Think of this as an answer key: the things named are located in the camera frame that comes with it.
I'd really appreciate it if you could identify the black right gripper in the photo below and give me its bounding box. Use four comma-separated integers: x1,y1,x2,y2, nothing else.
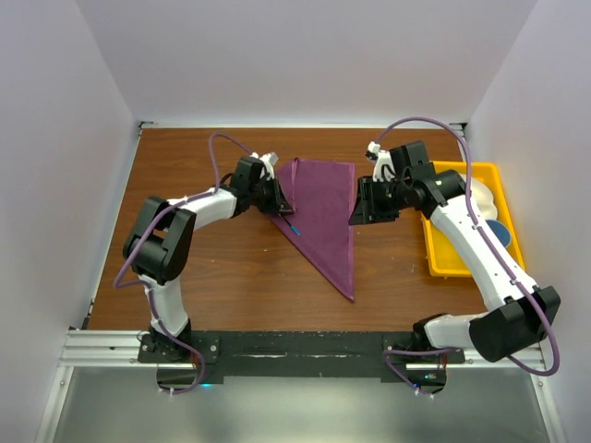
349,174,411,225

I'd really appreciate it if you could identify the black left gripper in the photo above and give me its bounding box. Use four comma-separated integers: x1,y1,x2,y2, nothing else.
248,174,292,215

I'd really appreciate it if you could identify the purple cloth napkin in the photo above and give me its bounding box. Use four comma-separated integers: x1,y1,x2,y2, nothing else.
270,158,356,302

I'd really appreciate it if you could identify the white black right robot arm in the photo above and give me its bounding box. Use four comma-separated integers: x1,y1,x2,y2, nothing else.
349,141,561,363

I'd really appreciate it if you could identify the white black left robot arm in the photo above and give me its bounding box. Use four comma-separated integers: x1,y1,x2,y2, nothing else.
114,152,294,362

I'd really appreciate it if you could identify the yellow plastic tray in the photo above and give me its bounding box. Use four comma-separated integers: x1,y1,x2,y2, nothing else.
421,162,525,278

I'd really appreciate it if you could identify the white divided plate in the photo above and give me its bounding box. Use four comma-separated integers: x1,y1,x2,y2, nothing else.
470,178,498,220

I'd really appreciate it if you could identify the blue plastic cup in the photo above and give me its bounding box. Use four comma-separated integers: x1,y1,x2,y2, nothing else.
486,220,512,248

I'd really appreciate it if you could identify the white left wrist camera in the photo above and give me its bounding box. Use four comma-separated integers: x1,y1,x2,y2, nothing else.
250,152,279,180

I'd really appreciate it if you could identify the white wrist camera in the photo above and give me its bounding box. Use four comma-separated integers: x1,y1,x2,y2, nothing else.
365,141,396,182
250,152,279,180

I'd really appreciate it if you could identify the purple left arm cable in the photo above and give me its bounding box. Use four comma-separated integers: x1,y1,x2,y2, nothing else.
114,132,259,396

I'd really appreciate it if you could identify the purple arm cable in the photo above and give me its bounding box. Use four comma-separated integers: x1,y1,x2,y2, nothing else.
114,132,259,396
376,115,562,401

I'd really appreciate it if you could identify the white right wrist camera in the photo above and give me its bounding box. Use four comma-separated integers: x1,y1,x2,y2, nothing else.
365,141,396,182

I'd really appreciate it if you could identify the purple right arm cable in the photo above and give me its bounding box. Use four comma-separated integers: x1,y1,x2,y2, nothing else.
376,115,562,401

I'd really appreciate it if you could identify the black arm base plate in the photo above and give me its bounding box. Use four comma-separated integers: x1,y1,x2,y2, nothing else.
138,330,465,393

